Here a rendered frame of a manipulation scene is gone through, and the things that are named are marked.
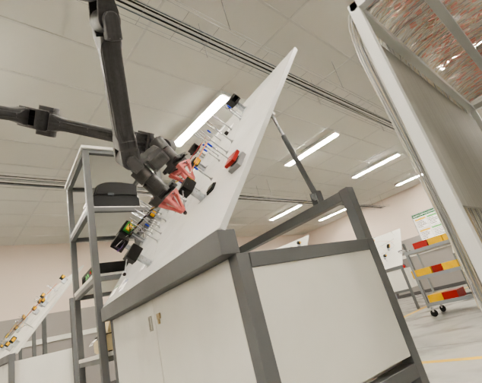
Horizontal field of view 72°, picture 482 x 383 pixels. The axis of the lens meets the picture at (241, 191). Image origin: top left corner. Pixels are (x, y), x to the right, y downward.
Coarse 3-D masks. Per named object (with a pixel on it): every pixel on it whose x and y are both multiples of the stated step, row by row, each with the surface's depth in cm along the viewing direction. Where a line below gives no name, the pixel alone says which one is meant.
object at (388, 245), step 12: (384, 240) 768; (396, 240) 740; (384, 252) 744; (396, 252) 718; (384, 264) 721; (396, 264) 696; (396, 276) 689; (408, 276) 691; (396, 288) 687; (408, 288) 670
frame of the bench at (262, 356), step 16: (352, 240) 111; (368, 240) 116; (240, 256) 83; (256, 256) 86; (272, 256) 89; (288, 256) 92; (304, 256) 96; (320, 256) 100; (240, 272) 81; (384, 272) 114; (240, 288) 81; (256, 288) 82; (240, 304) 81; (256, 304) 80; (112, 320) 165; (256, 320) 78; (400, 320) 107; (112, 336) 165; (256, 336) 76; (256, 352) 76; (272, 352) 77; (416, 352) 105; (256, 368) 76; (272, 368) 75; (400, 368) 101; (416, 368) 102
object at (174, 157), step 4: (164, 148) 120; (168, 148) 121; (172, 148) 123; (168, 152) 120; (172, 152) 121; (184, 152) 122; (168, 156) 120; (172, 156) 120; (176, 156) 118; (180, 156) 121; (184, 156) 122; (172, 160) 119; (176, 160) 119; (168, 164) 121; (164, 172) 123
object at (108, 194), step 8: (104, 184) 211; (112, 184) 214; (120, 184) 217; (128, 184) 221; (96, 192) 205; (104, 192) 208; (112, 192) 211; (120, 192) 215; (128, 192) 218; (136, 192) 222; (96, 200) 203; (104, 200) 206; (112, 200) 209; (120, 200) 212; (128, 200) 216; (136, 200) 219
